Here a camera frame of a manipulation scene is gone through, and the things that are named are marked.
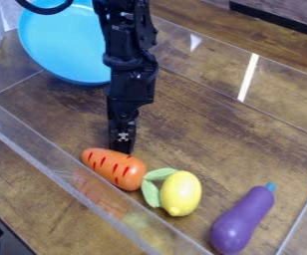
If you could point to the blue plastic plate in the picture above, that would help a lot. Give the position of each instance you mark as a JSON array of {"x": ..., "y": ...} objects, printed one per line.
[{"x": 65, "y": 44}]

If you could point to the yellow toy lemon with leaves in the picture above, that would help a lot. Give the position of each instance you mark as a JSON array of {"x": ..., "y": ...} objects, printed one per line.
[{"x": 171, "y": 189}]

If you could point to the orange toy carrot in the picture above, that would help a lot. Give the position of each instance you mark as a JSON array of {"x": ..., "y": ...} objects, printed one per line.
[{"x": 119, "y": 168}]

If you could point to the clear acrylic tray wall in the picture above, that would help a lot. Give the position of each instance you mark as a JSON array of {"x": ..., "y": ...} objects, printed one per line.
[{"x": 148, "y": 231}]

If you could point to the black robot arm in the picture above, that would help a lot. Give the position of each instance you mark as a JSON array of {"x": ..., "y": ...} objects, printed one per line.
[{"x": 128, "y": 33}]

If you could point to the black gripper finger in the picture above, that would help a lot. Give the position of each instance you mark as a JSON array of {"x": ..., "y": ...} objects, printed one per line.
[{"x": 122, "y": 135}]

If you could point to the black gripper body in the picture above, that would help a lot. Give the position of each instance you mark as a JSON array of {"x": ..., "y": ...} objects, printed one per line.
[{"x": 131, "y": 88}]

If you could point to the purple toy eggplant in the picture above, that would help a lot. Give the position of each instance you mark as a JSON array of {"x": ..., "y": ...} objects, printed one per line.
[{"x": 233, "y": 227}]

